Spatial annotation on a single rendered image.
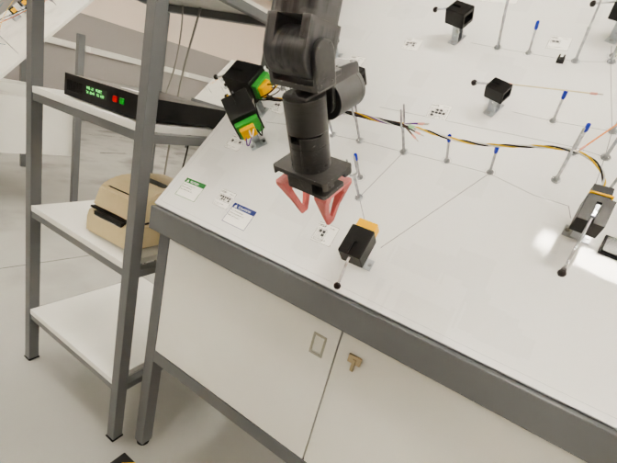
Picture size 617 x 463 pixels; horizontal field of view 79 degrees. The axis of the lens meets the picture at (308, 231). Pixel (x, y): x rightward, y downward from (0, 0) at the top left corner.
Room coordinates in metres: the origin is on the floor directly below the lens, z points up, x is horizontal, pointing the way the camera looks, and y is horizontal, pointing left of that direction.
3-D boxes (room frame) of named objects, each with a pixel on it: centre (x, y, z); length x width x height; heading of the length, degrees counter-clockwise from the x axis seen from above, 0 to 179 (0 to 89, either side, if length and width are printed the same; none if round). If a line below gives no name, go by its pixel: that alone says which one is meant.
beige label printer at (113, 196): (1.20, 0.55, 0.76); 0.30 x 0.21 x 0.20; 157
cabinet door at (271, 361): (0.84, 0.12, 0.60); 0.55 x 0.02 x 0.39; 63
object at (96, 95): (1.22, 0.59, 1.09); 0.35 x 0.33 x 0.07; 63
